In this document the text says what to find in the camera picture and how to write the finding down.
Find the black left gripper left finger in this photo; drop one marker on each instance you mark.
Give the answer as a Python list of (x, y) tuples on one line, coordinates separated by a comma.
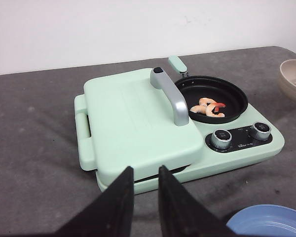
[(110, 215)]

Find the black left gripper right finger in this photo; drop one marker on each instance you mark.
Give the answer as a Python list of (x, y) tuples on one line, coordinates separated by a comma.
[(181, 215)]

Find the mint green breakfast maker lid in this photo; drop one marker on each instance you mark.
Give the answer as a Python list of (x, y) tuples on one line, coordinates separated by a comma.
[(131, 124)]

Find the beige ribbed bowl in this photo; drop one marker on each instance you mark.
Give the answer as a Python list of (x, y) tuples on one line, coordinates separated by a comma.
[(287, 78)]

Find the pink shrimp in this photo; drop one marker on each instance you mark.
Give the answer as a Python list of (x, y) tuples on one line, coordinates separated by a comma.
[(201, 107), (212, 110)]

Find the left silver control knob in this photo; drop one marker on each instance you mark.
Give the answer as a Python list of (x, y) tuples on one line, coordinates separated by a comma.
[(221, 139)]

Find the silver control knob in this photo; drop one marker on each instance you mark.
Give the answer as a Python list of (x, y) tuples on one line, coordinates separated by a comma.
[(260, 131), (221, 139)]

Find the blue plate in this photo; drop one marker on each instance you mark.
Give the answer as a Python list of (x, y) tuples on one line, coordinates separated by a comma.
[(264, 220)]

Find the right silver control knob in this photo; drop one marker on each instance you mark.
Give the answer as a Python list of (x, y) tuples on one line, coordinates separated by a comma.
[(260, 131)]

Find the black frying pan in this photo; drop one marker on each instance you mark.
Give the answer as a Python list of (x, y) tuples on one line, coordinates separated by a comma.
[(195, 87)]

